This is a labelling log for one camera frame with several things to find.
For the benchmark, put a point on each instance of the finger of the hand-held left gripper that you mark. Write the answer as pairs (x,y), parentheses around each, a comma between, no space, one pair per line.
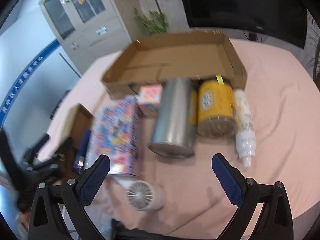
(40,145)
(61,152)

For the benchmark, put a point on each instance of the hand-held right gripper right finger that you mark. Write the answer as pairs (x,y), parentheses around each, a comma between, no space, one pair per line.
(226,180)

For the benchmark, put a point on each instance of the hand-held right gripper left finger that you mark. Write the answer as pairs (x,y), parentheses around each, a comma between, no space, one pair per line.
(96,180)

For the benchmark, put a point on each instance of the colourful printed box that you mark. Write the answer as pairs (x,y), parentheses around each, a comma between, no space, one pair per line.
(112,130)

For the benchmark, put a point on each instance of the white handheld fan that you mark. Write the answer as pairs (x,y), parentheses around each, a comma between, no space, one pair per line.
(147,195)

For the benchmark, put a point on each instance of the white spray bottle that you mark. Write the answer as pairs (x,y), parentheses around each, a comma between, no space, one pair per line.
(243,120)

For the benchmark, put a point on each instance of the yellow label jar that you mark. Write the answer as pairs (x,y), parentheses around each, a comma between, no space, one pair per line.
(215,105)

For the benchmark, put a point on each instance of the silver metal can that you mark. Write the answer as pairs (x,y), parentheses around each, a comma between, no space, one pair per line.
(172,117)

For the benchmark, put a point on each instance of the pastel pink box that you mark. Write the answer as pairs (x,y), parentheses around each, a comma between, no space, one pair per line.
(150,97)

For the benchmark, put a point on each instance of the shallow cardboard box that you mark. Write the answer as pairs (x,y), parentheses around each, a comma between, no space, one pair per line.
(175,55)

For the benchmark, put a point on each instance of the blue plastic tool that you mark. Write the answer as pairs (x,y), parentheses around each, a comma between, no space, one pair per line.
(83,145)

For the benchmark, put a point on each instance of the small cardboard box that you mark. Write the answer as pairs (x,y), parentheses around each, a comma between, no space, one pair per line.
(80,125)

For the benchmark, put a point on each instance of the grey metal cabinet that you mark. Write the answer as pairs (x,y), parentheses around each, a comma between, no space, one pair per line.
(100,30)

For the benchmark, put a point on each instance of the green leafy plant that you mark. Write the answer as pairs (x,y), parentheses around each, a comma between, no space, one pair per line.
(152,22)

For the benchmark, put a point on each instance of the black television screen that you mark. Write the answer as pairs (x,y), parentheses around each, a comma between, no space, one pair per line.
(237,2)

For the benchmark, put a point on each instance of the blue wall banner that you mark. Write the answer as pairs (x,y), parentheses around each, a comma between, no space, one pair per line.
(27,80)

